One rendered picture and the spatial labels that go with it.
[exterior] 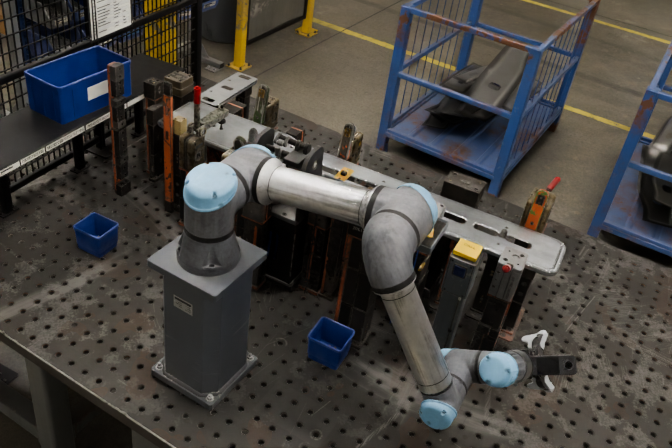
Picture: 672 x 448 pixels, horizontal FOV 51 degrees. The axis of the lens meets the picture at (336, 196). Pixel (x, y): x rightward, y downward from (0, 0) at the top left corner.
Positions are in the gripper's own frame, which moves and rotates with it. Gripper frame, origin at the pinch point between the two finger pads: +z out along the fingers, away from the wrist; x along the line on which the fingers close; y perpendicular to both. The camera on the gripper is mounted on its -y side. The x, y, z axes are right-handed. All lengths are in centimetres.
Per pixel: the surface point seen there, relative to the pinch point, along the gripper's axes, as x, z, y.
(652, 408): 16.1, 35.2, -16.4
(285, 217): -45, -23, 67
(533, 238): -34.4, 19.1, 6.7
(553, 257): -27.9, 16.7, 0.8
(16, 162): -65, -71, 126
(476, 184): -54, 22, 24
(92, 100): -90, -46, 125
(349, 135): -74, 3, 58
